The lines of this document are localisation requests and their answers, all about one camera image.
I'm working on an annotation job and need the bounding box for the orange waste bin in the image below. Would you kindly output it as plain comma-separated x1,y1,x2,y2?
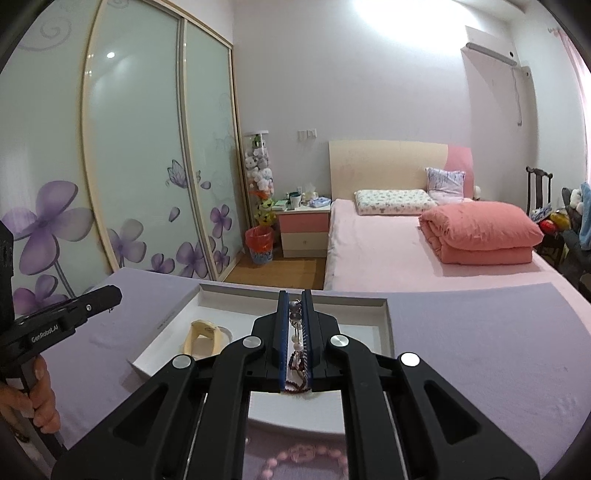
245,225,274,266

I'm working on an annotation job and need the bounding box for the white patterned pillow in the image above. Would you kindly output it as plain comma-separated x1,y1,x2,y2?
355,188,437,216

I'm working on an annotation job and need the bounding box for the purple table cloth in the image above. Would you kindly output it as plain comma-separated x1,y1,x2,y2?
46,265,591,480

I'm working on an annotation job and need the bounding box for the person's left hand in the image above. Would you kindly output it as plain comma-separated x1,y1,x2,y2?
0,357,57,432

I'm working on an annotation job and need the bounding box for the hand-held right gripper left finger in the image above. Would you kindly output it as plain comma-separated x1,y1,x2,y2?
51,290,291,480

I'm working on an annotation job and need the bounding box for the grey shallow tray box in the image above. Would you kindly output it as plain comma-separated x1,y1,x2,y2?
130,282,394,437

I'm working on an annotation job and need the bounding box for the yellow wrist watch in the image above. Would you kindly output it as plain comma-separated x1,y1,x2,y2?
182,318,222,361

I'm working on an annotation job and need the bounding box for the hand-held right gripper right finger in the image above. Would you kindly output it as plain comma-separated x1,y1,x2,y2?
301,290,541,480

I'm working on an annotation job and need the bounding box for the pink and cream nightstand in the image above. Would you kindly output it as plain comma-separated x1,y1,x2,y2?
276,203,332,258

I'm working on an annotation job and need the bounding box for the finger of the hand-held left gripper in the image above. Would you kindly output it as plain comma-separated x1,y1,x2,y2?
55,285,123,326

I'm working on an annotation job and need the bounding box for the colourful toy pile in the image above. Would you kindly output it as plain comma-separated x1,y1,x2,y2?
531,205,568,234

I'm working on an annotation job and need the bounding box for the purple print cushion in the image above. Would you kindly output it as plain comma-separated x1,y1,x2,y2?
425,167,465,205

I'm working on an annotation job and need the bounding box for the dark wooden chair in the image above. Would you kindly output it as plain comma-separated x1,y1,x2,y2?
525,166,555,217

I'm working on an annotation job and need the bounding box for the blue plush robe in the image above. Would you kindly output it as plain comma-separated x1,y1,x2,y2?
579,182,591,252

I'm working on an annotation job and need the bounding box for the pink bed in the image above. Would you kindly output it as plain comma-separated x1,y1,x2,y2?
323,198,564,292

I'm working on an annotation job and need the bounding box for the dark red bead bracelet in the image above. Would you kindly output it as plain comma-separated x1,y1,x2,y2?
285,299,308,395

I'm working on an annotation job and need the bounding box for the clear tube of plush toys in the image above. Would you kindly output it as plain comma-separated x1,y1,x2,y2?
242,131,275,229

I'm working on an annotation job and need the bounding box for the white air conditioner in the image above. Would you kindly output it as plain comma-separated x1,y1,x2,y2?
464,25,518,65

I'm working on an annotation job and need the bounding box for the cream and pink headboard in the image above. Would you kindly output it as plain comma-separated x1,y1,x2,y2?
329,140,474,201

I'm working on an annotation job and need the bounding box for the flower print sliding wardrobe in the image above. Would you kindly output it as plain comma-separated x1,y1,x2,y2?
0,0,245,319

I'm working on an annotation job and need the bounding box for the pink bead bracelet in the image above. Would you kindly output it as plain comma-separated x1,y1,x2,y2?
259,442,349,480

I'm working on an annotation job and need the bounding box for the pink curtain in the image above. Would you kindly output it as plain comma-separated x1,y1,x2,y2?
547,25,591,181

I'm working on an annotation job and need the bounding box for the folded pink quilt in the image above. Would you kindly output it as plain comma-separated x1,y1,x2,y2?
419,203,546,265

